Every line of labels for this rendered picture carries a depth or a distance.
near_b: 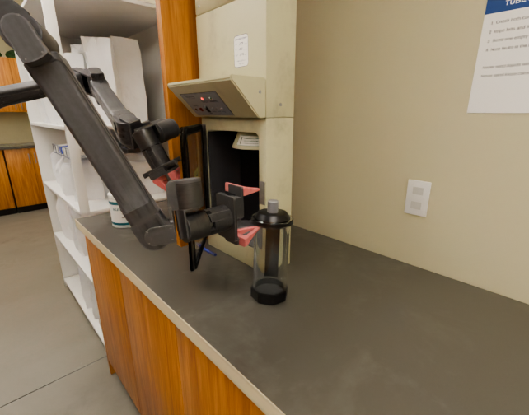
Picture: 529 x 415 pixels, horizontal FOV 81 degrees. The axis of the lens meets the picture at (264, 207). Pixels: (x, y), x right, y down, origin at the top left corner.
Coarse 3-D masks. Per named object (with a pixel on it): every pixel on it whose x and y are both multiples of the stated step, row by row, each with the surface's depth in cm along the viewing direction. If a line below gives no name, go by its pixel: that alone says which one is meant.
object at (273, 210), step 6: (270, 204) 77; (276, 204) 77; (264, 210) 80; (270, 210) 77; (276, 210) 77; (282, 210) 80; (258, 216) 77; (264, 216) 76; (270, 216) 75; (276, 216) 75; (282, 216) 76; (288, 216) 78
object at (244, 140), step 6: (240, 132) 97; (246, 132) 94; (240, 138) 96; (246, 138) 94; (252, 138) 93; (258, 138) 93; (234, 144) 98; (240, 144) 95; (246, 144) 94; (252, 144) 93; (258, 144) 93
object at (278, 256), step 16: (272, 224) 74; (256, 240) 78; (272, 240) 76; (288, 240) 79; (256, 256) 79; (272, 256) 77; (256, 272) 80; (272, 272) 78; (256, 288) 81; (272, 288) 79
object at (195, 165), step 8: (192, 136) 87; (200, 136) 101; (192, 144) 87; (200, 144) 101; (192, 152) 87; (200, 152) 101; (184, 160) 77; (192, 160) 87; (200, 160) 101; (184, 168) 78; (192, 168) 87; (200, 168) 101; (184, 176) 78; (192, 176) 87; (200, 176) 101; (200, 208) 100; (200, 240) 99; (192, 264) 86
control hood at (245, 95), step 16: (192, 80) 84; (208, 80) 78; (224, 80) 74; (240, 80) 74; (256, 80) 77; (224, 96) 81; (240, 96) 77; (256, 96) 79; (192, 112) 101; (240, 112) 84; (256, 112) 80
